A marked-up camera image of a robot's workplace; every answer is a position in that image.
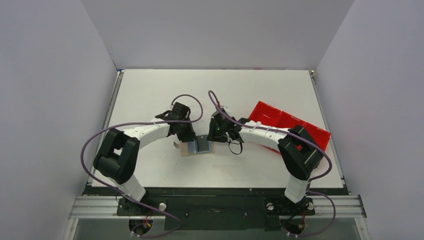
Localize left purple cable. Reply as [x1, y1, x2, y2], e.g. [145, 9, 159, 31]
[80, 94, 204, 229]

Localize beige leather card holder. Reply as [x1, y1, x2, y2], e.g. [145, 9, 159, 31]
[173, 135, 215, 157]

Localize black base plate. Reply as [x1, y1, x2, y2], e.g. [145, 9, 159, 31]
[71, 186, 348, 235]

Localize aluminium frame rail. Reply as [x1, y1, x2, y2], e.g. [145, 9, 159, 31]
[70, 69, 366, 240]

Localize black looped cable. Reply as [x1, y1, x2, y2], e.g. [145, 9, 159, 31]
[227, 139, 244, 156]

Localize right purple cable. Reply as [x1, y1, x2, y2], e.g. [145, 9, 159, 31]
[207, 90, 337, 238]

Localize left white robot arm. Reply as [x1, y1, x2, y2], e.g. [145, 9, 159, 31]
[93, 102, 196, 215]

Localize purple cable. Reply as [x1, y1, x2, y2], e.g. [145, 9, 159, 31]
[207, 90, 337, 238]
[80, 94, 204, 229]

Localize red plastic bin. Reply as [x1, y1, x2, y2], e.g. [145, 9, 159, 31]
[248, 101, 331, 151]

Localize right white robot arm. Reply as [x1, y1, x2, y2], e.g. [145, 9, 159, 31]
[207, 111, 323, 214]

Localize dark grey credit card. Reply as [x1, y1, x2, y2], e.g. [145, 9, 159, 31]
[196, 135, 210, 153]

